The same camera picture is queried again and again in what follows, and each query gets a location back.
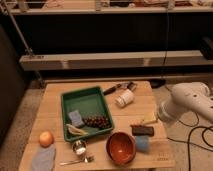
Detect black rectangular eraser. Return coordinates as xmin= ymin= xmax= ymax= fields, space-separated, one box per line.
xmin=132 ymin=126 xmax=154 ymax=136

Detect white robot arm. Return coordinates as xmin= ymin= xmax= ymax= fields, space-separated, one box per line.
xmin=141 ymin=82 xmax=213 ymax=125

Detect small metal cup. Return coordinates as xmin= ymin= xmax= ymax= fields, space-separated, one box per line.
xmin=72 ymin=140 xmax=87 ymax=156

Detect small dark metal clip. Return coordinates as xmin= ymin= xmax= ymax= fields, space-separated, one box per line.
xmin=123 ymin=81 xmax=137 ymax=91

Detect red-brown bowl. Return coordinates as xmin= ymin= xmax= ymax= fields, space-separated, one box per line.
xmin=106 ymin=132 xmax=136 ymax=165

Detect bunch of dark grapes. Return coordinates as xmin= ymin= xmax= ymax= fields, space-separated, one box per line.
xmin=83 ymin=116 xmax=110 ymax=129

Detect green plastic tray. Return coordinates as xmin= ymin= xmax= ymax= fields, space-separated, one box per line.
xmin=61 ymin=86 xmax=114 ymax=142

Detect long grey metal beam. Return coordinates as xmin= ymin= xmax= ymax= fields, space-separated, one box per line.
xmin=19 ymin=50 xmax=213 ymax=71

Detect metal fork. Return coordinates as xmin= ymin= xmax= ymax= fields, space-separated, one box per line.
xmin=60 ymin=156 xmax=94 ymax=166

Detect yellow banana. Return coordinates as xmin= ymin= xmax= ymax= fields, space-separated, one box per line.
xmin=67 ymin=124 xmax=87 ymax=135

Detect orange apple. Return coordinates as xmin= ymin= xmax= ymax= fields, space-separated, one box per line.
xmin=39 ymin=131 xmax=54 ymax=147

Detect grey blue cloth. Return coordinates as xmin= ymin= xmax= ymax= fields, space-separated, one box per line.
xmin=30 ymin=145 xmax=56 ymax=171

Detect dark handled knife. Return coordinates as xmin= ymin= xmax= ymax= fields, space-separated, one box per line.
xmin=103 ymin=84 xmax=121 ymax=95

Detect black floor cables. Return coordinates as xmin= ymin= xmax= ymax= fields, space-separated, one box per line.
xmin=166 ymin=84 xmax=213 ymax=171

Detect upper metal shelf rail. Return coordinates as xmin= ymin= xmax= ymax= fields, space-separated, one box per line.
xmin=0 ymin=0 xmax=213 ymax=15

